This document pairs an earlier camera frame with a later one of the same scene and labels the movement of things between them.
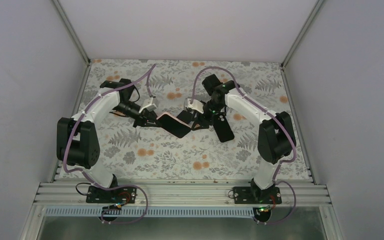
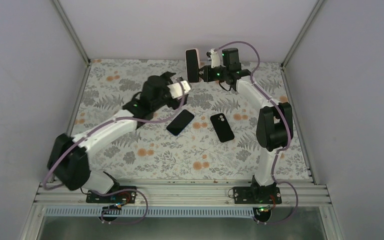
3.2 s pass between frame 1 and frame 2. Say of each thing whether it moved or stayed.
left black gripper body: moved
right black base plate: stayed
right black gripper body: moved
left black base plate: stayed
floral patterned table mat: stayed
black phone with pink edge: moved
